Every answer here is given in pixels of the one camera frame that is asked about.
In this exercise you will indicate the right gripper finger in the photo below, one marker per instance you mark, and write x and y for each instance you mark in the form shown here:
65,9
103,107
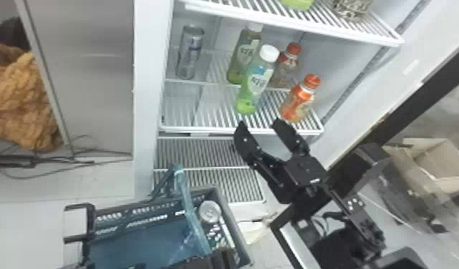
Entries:
291,137
252,148

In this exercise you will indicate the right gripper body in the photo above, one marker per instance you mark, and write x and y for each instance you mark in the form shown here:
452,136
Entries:
300,176

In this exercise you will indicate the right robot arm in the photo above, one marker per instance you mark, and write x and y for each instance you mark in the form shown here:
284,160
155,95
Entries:
361,218

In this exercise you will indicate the orange bottle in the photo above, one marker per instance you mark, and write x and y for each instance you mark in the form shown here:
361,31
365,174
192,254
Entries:
299,101

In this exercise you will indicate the green bottle with white cap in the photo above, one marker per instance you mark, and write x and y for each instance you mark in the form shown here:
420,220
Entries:
256,80

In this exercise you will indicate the brown bottle with red cap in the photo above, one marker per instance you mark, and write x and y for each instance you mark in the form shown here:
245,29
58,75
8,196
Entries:
285,69

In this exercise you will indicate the silver can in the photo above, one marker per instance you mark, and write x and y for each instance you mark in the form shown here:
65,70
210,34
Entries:
210,212
189,52

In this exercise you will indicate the olive green bottle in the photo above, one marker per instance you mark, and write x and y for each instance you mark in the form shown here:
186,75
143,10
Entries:
243,56

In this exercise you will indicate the fridge door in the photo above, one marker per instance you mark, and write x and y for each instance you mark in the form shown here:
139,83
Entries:
383,90

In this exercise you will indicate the white fridge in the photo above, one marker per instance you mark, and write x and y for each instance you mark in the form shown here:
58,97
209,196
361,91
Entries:
150,75

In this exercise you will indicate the cardboard box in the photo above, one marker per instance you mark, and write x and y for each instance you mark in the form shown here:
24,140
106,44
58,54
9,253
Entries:
432,161

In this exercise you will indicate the light green bottle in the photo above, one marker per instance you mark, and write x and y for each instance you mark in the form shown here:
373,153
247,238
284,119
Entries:
297,3

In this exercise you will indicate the grey patterned can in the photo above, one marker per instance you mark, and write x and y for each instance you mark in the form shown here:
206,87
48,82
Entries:
351,7

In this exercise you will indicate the blue basket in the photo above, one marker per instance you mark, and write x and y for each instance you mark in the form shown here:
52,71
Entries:
139,244

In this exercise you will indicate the orange brown cloth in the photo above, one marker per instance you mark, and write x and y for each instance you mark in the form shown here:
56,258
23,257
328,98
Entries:
19,101

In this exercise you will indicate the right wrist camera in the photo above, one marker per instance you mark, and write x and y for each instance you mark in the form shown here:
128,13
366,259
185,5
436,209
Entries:
338,249

